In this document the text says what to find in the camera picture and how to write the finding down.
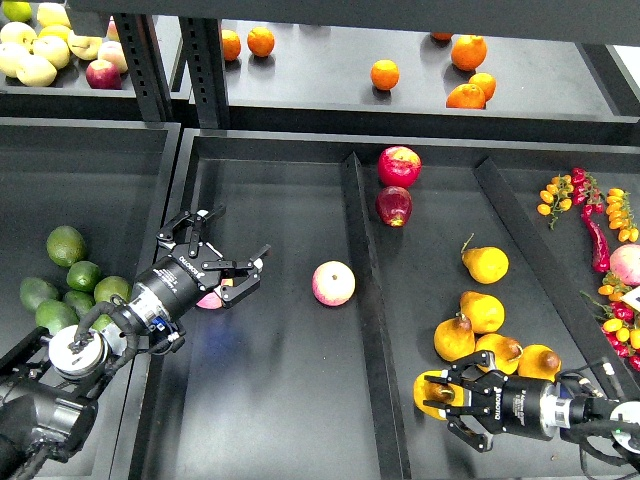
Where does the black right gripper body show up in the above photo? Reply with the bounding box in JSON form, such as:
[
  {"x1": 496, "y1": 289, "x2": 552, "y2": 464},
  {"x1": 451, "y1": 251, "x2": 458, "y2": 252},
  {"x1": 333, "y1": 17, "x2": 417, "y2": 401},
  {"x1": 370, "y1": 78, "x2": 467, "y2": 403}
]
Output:
[{"x1": 446, "y1": 350, "x2": 559, "y2": 453}]

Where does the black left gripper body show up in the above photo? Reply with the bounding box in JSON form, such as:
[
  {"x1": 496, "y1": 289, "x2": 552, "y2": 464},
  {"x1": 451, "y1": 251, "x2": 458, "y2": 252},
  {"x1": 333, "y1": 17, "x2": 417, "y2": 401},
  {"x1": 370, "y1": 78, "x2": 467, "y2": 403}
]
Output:
[{"x1": 130, "y1": 229, "x2": 261, "y2": 325}]

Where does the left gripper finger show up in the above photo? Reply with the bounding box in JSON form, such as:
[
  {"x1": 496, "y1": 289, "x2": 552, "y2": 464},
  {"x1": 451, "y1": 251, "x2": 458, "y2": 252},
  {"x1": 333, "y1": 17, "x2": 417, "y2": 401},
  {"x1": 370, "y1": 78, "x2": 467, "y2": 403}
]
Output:
[
  {"x1": 201, "y1": 244, "x2": 271, "y2": 275},
  {"x1": 156, "y1": 205, "x2": 226, "y2": 259}
]

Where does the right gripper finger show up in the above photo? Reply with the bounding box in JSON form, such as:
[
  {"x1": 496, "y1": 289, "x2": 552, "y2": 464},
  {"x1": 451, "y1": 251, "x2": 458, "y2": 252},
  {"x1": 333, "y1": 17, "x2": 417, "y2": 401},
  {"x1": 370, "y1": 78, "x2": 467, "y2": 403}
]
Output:
[
  {"x1": 422, "y1": 397, "x2": 493, "y2": 418},
  {"x1": 423, "y1": 370, "x2": 500, "y2": 393}
]

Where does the yellow pear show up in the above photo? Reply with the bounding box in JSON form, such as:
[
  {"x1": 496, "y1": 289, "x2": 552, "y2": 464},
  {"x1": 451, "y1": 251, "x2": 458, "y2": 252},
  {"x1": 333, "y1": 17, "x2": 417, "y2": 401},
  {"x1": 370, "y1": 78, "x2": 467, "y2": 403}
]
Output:
[
  {"x1": 459, "y1": 291, "x2": 506, "y2": 334},
  {"x1": 413, "y1": 370, "x2": 466, "y2": 421},
  {"x1": 433, "y1": 312, "x2": 476, "y2": 362},
  {"x1": 476, "y1": 333, "x2": 523, "y2": 375},
  {"x1": 460, "y1": 234, "x2": 510, "y2": 284},
  {"x1": 517, "y1": 344, "x2": 562, "y2": 382}
]

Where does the dark green avocado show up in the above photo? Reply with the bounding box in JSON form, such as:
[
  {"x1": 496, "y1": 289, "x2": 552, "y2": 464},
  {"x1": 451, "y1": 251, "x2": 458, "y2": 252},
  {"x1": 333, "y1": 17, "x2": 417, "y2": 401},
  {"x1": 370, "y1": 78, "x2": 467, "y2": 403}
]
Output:
[
  {"x1": 35, "y1": 299, "x2": 79, "y2": 335},
  {"x1": 19, "y1": 277, "x2": 60, "y2": 313}
]

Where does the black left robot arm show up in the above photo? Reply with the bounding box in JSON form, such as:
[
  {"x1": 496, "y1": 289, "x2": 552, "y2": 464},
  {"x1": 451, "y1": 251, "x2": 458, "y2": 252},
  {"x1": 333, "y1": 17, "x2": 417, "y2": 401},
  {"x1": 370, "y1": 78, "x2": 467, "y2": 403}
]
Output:
[{"x1": 1, "y1": 207, "x2": 271, "y2": 479}]

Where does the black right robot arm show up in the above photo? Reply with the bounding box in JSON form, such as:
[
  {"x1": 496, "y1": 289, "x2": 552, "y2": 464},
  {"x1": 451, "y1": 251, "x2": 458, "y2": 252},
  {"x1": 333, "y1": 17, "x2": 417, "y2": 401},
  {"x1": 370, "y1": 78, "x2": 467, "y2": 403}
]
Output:
[{"x1": 413, "y1": 350, "x2": 639, "y2": 469}]

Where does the green avocado lower right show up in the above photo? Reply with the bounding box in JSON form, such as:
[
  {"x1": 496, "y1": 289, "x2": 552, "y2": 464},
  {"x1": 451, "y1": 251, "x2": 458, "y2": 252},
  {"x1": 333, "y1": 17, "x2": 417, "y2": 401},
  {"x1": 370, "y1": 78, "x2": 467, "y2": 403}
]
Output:
[{"x1": 91, "y1": 314, "x2": 112, "y2": 332}]

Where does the green avocado middle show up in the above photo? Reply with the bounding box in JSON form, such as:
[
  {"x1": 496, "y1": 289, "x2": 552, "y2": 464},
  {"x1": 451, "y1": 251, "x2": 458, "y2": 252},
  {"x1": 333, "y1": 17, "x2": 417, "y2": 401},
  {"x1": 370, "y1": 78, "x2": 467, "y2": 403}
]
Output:
[{"x1": 62, "y1": 290, "x2": 95, "y2": 319}]

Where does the green avocado top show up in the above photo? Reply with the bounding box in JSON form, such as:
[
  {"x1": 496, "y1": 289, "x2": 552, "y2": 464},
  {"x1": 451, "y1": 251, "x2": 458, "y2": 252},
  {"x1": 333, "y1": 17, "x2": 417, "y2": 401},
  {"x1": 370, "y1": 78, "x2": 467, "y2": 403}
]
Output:
[{"x1": 46, "y1": 225, "x2": 87, "y2": 268}]

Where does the yellow pear top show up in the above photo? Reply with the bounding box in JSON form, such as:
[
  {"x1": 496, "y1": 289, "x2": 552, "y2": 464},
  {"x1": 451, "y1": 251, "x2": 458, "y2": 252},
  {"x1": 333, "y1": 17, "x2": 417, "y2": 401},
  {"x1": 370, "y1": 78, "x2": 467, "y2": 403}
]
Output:
[{"x1": 460, "y1": 234, "x2": 510, "y2": 284}]

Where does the pink apple left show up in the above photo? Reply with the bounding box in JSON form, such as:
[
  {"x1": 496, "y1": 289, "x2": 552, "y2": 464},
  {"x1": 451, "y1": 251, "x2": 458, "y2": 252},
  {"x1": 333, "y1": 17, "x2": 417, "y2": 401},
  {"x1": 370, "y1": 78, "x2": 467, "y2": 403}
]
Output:
[{"x1": 196, "y1": 279, "x2": 234, "y2": 310}]

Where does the pink apple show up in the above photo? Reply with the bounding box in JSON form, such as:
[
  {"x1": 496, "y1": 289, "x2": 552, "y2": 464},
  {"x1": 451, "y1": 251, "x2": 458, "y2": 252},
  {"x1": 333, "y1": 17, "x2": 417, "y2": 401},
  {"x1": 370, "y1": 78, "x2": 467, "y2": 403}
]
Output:
[
  {"x1": 312, "y1": 261, "x2": 356, "y2": 307},
  {"x1": 196, "y1": 279, "x2": 234, "y2": 310}
]

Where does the pink apple centre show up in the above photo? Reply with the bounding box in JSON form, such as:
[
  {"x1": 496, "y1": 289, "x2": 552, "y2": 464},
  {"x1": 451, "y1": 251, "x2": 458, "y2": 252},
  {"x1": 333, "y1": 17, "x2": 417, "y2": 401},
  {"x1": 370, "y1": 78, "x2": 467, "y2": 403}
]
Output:
[{"x1": 312, "y1": 261, "x2": 356, "y2": 307}]

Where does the mixed cherry tomato bunch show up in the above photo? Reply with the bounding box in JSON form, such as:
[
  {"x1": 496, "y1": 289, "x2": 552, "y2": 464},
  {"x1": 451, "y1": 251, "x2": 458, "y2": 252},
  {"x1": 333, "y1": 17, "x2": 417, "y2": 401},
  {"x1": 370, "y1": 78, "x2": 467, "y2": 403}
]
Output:
[{"x1": 581, "y1": 271, "x2": 639, "y2": 372}]

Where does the dark red apple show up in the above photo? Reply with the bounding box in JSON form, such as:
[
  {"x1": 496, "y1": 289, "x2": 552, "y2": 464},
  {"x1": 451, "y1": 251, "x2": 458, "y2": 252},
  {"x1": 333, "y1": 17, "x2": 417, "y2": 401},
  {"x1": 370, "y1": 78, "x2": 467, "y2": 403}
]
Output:
[{"x1": 375, "y1": 186, "x2": 413, "y2": 228}]

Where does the bright red apple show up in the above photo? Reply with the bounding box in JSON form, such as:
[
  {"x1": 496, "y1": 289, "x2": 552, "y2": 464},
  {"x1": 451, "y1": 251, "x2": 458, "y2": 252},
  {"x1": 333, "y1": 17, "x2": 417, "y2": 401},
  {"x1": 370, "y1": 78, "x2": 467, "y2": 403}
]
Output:
[{"x1": 377, "y1": 146, "x2": 422, "y2": 189}]

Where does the red apple on shelf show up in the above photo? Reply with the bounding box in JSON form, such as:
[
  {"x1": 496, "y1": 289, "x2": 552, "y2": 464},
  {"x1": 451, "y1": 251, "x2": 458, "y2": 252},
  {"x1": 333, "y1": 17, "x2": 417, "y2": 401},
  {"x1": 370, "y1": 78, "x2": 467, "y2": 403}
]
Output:
[{"x1": 86, "y1": 59, "x2": 122, "y2": 90}]

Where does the red chili pepper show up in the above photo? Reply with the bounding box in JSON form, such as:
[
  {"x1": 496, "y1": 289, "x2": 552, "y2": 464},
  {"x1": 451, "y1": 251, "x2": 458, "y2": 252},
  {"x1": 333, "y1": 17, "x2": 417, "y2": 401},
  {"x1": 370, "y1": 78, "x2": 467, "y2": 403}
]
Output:
[{"x1": 581, "y1": 204, "x2": 610, "y2": 273}]

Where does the orange on shelf left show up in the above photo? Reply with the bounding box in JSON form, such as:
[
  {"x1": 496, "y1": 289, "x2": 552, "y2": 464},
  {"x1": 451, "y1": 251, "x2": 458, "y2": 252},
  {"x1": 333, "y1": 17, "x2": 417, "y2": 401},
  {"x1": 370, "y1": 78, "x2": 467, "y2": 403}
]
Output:
[{"x1": 221, "y1": 29, "x2": 242, "y2": 62}]

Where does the pink apple right edge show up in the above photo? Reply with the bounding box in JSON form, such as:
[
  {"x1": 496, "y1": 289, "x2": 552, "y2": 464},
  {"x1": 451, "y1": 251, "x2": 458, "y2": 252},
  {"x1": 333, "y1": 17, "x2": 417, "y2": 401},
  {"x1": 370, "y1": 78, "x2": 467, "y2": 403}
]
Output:
[{"x1": 610, "y1": 244, "x2": 640, "y2": 286}]

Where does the orange cherry tomato bunch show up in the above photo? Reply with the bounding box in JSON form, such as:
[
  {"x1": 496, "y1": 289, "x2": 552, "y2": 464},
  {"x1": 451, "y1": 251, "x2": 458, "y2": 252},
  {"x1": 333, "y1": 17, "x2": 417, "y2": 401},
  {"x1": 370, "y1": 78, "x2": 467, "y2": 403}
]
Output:
[{"x1": 536, "y1": 175, "x2": 574, "y2": 230}]

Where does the pale yellow apple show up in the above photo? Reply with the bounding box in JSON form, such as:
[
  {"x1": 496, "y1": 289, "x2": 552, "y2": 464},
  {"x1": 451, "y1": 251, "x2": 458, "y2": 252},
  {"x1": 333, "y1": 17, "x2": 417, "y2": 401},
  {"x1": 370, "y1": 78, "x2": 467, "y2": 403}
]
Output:
[{"x1": 16, "y1": 55, "x2": 57, "y2": 87}]

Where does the yellow cherry tomato bunch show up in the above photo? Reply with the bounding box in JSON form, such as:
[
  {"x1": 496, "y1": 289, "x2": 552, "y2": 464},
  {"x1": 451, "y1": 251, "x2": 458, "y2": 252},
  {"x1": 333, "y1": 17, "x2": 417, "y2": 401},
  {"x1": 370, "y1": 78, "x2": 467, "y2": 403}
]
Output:
[{"x1": 605, "y1": 188, "x2": 639, "y2": 243}]

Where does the red cherry tomato bunch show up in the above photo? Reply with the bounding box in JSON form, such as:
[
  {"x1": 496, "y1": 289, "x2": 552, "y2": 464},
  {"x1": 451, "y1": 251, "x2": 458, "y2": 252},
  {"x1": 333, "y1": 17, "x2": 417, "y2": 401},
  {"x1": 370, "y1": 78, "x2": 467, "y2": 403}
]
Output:
[{"x1": 571, "y1": 167, "x2": 605, "y2": 214}]

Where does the orange shelf centre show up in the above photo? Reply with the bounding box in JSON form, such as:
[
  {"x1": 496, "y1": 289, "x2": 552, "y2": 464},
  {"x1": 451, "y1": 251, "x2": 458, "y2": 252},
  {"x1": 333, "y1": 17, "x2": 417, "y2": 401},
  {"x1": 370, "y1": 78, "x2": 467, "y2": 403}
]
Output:
[{"x1": 370, "y1": 59, "x2": 400, "y2": 91}]

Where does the orange shelf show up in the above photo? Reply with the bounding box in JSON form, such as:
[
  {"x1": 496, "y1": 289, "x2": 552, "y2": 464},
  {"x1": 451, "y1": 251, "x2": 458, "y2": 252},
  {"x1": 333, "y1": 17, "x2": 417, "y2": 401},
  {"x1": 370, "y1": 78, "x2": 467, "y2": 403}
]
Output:
[
  {"x1": 370, "y1": 59, "x2": 400, "y2": 91},
  {"x1": 446, "y1": 83, "x2": 486, "y2": 109}
]

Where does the orange shelf front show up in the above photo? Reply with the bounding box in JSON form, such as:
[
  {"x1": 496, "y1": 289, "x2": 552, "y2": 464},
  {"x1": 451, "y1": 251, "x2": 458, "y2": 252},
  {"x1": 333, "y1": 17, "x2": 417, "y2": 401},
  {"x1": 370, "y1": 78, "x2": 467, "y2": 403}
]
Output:
[{"x1": 446, "y1": 83, "x2": 486, "y2": 109}]

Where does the small orange on shelf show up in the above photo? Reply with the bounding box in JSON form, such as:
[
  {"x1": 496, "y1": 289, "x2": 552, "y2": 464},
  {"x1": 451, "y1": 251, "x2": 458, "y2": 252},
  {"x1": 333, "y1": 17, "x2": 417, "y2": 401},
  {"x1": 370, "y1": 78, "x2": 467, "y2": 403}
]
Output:
[{"x1": 469, "y1": 72, "x2": 497, "y2": 102}]

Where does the orange partly hidden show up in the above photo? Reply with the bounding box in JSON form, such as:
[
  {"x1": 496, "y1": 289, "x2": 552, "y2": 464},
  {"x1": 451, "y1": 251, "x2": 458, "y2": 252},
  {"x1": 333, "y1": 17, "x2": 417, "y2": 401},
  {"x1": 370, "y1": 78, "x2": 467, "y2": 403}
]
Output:
[{"x1": 430, "y1": 32, "x2": 453, "y2": 42}]

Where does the large orange on shelf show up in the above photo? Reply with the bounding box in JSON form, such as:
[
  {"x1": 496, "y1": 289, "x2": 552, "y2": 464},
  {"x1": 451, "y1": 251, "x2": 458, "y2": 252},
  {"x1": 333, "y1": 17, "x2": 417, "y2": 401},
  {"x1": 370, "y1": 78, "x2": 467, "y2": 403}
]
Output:
[{"x1": 450, "y1": 35, "x2": 488, "y2": 71}]

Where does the black shelf post left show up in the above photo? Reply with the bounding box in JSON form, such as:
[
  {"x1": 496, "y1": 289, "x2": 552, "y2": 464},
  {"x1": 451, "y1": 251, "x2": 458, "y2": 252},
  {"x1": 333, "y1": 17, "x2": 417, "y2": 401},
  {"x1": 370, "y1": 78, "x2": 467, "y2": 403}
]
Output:
[{"x1": 113, "y1": 13, "x2": 168, "y2": 122}]

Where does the black shelf post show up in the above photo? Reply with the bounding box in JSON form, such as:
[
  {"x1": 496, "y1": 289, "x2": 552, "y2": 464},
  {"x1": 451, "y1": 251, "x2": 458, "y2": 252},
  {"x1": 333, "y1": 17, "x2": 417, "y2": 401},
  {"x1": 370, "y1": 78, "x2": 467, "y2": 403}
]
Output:
[
  {"x1": 179, "y1": 17, "x2": 231, "y2": 130},
  {"x1": 113, "y1": 13, "x2": 168, "y2": 122}
]

